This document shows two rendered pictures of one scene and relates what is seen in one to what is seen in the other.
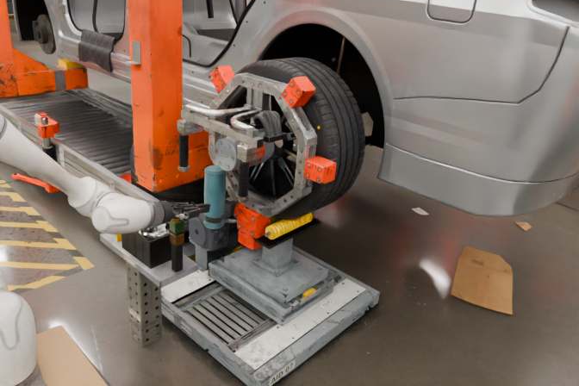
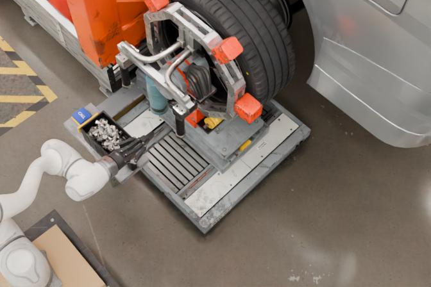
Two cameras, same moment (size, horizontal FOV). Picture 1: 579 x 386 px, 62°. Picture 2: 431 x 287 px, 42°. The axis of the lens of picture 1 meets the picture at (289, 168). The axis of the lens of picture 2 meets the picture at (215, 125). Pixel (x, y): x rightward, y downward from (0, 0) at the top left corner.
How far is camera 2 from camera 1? 1.35 m
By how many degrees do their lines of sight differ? 38
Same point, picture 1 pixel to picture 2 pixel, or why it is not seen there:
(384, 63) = (317, 6)
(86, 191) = (56, 166)
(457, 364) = (363, 200)
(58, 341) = (58, 240)
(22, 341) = (42, 275)
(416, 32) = not seen: outside the picture
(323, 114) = (251, 66)
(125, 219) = (90, 192)
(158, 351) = (125, 192)
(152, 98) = (86, 8)
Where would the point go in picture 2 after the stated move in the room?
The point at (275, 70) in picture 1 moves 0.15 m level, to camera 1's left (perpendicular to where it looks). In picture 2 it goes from (205, 11) to (166, 8)
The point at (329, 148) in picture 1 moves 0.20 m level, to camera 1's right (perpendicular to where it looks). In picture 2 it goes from (256, 91) to (307, 95)
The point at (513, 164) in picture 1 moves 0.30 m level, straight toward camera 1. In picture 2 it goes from (418, 126) to (388, 189)
